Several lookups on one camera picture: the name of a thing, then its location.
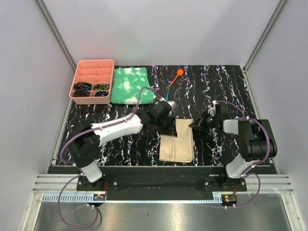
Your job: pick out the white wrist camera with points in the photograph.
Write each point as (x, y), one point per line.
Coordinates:
(171, 106)
(212, 110)

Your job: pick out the blue coiled band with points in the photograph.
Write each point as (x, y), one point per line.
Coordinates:
(101, 94)

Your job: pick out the black marble pattern mat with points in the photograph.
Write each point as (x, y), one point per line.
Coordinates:
(193, 92)

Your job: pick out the dark coiled band top-left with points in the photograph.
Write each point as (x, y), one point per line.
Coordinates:
(82, 86)

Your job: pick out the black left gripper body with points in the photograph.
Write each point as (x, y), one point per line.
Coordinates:
(165, 127)

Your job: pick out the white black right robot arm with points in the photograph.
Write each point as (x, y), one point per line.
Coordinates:
(254, 138)

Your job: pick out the orange plastic spoon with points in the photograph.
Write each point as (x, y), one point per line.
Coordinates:
(179, 73)

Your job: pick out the beige cloth napkin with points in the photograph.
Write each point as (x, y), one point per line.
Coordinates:
(179, 148)

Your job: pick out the teal plastic utensil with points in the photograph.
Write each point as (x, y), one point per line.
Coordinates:
(167, 94)

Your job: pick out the pink compartment tray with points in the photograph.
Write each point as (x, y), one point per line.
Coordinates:
(94, 72)

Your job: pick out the dark coiled band bottom-left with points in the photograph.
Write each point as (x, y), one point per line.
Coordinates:
(81, 93)

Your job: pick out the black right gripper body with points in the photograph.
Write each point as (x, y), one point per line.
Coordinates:
(211, 121)

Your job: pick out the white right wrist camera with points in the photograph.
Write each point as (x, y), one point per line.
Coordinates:
(212, 110)

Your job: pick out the green white tie-dye cloth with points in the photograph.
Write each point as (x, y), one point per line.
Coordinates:
(128, 84)

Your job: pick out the yellow green coiled band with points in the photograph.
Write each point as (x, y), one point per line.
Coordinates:
(101, 86)

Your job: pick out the aluminium front frame rail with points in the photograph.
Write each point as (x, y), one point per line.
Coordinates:
(63, 188)

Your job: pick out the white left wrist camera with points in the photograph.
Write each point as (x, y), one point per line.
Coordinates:
(171, 106)

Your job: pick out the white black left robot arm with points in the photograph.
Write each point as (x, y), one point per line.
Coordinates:
(85, 146)

